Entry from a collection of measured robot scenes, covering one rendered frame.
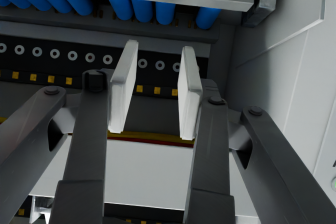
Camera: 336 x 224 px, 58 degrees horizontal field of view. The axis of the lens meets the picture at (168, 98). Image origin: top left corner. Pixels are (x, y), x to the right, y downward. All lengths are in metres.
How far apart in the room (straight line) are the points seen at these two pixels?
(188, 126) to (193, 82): 0.02
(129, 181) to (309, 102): 0.13
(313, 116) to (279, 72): 0.04
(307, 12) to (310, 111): 0.06
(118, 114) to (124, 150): 0.07
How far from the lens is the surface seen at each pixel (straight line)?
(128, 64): 0.17
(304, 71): 0.21
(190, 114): 0.15
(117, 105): 0.15
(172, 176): 0.23
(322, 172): 0.24
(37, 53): 0.39
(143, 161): 0.22
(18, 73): 0.39
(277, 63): 0.24
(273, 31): 0.25
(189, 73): 0.17
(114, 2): 0.28
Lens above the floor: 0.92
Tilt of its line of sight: 17 degrees up
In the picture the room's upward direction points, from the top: 173 degrees counter-clockwise
